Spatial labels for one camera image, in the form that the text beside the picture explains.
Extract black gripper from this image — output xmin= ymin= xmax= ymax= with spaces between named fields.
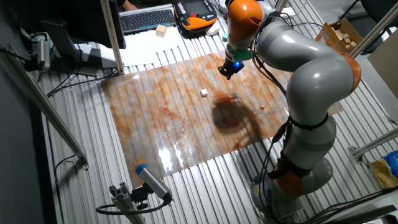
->
xmin=218 ymin=59 xmax=245 ymax=81

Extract large wooden block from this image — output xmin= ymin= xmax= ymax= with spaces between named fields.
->
xmin=155 ymin=24 xmax=168 ymax=39

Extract orange and black teach pendant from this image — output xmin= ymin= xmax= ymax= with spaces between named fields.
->
xmin=173 ymin=0 xmax=218 ymax=40

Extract orange marble pattern mat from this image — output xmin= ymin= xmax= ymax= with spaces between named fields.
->
xmin=101 ymin=51 xmax=345 ymax=189

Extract white power strip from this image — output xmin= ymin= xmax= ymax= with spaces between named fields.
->
xmin=281 ymin=6 xmax=296 ymax=18

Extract white paper sheets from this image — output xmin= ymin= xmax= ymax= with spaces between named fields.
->
xmin=102 ymin=26 xmax=228 ymax=68

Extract black computer keyboard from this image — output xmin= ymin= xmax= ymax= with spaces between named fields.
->
xmin=119 ymin=3 xmax=177 ymax=35

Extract cardboard box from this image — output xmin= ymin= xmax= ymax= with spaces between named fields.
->
xmin=314 ymin=17 xmax=364 ymax=54

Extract black computer monitor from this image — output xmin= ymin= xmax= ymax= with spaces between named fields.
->
xmin=12 ymin=0 xmax=127 ymax=63

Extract brown cardboard panel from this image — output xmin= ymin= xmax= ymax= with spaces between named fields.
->
xmin=368 ymin=29 xmax=398 ymax=100

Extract short aluminium profile stub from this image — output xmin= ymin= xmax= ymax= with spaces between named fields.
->
xmin=108 ymin=182 xmax=146 ymax=224

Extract black office chair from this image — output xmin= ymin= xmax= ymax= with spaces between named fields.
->
xmin=338 ymin=0 xmax=398 ymax=55

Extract yellow plastic bag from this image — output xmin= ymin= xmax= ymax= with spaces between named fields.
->
xmin=368 ymin=158 xmax=398 ymax=190

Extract blue plastic bag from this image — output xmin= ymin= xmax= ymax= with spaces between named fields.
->
xmin=382 ymin=150 xmax=398 ymax=178

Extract green gripper mount plate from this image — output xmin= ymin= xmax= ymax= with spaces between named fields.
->
xmin=221 ymin=32 xmax=252 ymax=62

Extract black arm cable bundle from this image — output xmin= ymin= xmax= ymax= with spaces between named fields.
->
xmin=250 ymin=12 xmax=330 ymax=224

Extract aluminium frame post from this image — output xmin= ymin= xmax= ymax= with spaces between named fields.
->
xmin=275 ymin=0 xmax=289 ymax=13
xmin=99 ymin=0 xmax=125 ymax=76

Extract silver camera with blue end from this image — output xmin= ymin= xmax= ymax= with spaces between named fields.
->
xmin=135 ymin=164 xmax=174 ymax=202

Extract black table cables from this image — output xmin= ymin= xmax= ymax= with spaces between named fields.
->
xmin=46 ymin=68 xmax=119 ymax=98

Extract black camera clamp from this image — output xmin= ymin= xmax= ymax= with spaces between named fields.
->
xmin=130 ymin=185 xmax=150 ymax=210

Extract long aluminium frame rail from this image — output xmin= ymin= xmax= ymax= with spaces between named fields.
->
xmin=0 ymin=43 xmax=90 ymax=170
xmin=348 ymin=2 xmax=398 ymax=60

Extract black camera cable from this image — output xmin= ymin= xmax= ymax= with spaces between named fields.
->
xmin=95 ymin=198 xmax=172 ymax=216

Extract silver depth camera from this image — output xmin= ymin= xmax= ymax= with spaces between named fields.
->
xmin=36 ymin=39 xmax=51 ymax=71

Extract black floor cables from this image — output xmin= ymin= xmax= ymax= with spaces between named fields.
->
xmin=298 ymin=186 xmax=398 ymax=224

